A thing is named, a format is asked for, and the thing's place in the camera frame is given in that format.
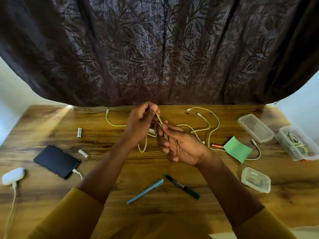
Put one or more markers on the black smartphone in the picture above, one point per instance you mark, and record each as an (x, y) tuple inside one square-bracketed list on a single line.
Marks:
[(56, 161)]

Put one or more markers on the light blue pen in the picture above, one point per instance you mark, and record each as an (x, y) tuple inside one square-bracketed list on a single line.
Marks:
[(145, 191)]

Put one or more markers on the dark brown leaf-patterned curtain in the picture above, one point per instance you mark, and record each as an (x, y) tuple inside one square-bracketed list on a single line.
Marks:
[(159, 47)]

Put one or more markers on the green black marker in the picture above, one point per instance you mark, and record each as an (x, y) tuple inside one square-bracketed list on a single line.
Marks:
[(182, 186)]

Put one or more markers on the clear plastic container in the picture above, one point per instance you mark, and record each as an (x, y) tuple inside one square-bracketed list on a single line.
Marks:
[(297, 144)]

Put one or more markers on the person's right thumb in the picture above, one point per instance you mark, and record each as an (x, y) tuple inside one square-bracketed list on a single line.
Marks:
[(174, 128)]

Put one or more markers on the person's left hand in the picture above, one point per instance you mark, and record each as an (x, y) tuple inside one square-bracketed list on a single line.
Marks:
[(137, 124)]

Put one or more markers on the small clear lidded container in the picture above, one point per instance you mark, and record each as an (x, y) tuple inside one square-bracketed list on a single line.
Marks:
[(256, 179)]

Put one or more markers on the green paper note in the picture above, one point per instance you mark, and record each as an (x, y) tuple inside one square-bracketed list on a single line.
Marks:
[(236, 149)]

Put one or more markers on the mustard yellow shirt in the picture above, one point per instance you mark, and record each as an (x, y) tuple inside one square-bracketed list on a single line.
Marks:
[(74, 216)]

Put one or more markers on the clear plastic lid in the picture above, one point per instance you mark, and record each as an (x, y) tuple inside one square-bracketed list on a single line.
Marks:
[(255, 128)]

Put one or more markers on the white earbuds case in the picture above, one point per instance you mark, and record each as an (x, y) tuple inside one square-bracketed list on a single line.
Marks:
[(13, 175)]

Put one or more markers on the white battery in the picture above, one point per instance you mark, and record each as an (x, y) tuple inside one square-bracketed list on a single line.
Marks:
[(79, 132), (84, 153)]

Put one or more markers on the person's left thumb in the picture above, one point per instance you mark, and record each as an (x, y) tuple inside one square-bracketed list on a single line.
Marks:
[(150, 113)]

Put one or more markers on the person's right hand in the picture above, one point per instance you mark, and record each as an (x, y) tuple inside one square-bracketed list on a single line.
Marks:
[(185, 149)]

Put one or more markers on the person's right forearm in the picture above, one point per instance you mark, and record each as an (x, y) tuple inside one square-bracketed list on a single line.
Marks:
[(229, 191)]

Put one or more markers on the person's left forearm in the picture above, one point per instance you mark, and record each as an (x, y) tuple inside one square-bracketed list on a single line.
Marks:
[(107, 169)]

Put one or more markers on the orange red battery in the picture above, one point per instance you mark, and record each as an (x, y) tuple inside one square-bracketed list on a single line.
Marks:
[(217, 146)]

